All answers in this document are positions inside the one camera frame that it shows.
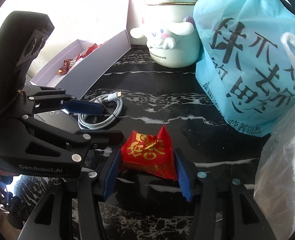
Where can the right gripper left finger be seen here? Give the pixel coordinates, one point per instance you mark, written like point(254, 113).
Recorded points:
point(110, 172)

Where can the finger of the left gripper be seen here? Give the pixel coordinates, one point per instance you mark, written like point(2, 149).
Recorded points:
point(100, 139)
point(82, 107)

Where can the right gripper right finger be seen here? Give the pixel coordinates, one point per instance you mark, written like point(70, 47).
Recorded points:
point(185, 174)

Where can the brown chocolate candy packet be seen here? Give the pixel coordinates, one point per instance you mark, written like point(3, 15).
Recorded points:
point(67, 65)

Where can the red ketchup packet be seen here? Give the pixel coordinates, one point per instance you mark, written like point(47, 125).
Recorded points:
point(89, 50)

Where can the smartphone on table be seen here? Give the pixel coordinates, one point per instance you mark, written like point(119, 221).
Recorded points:
point(58, 119)

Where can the lavender open gift box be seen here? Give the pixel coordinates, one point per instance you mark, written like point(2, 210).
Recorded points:
point(88, 70)

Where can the clear plastic bag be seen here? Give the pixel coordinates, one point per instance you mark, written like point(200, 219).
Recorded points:
point(274, 190)

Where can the white foam sheet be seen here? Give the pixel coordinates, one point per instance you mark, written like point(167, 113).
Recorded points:
point(135, 14)

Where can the white cartoon dog bottle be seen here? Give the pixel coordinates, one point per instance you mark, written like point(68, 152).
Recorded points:
point(170, 32)

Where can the blue drawstring bag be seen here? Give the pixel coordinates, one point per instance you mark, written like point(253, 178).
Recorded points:
point(244, 68)

